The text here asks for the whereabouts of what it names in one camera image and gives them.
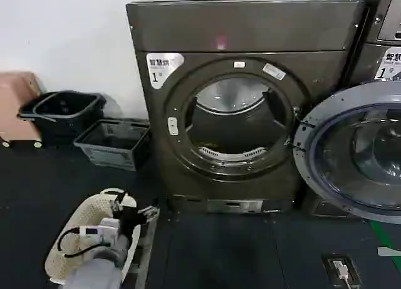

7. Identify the black slatted plastic crate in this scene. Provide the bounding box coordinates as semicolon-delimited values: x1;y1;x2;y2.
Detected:
73;119;152;172

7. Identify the grey dryer with closed front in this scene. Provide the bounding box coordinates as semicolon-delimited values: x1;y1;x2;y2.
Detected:
298;0;401;221

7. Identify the black plastic basket with handle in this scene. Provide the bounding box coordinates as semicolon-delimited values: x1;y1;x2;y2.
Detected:
18;90;106;149

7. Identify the white power plug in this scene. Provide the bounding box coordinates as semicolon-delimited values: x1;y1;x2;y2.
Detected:
332;261;349;280

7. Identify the white perforated laundry basket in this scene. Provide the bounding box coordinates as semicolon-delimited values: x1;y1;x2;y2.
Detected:
44;187;142;286

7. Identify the grey dryer with round opening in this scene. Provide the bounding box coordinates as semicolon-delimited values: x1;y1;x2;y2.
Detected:
125;0;368;215

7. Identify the pink box on wheels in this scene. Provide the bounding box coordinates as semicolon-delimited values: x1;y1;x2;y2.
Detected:
0;71;44;149

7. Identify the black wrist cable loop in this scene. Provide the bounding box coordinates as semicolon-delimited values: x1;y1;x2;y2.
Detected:
57;226;105;259

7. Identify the round glass dryer door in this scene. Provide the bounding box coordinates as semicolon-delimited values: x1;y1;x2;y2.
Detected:
292;81;401;224

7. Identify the metal floor socket box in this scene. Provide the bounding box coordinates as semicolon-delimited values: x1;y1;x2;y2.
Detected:
321;253;362;289

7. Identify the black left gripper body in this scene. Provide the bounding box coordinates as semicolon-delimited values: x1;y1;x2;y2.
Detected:
113;205;147;237

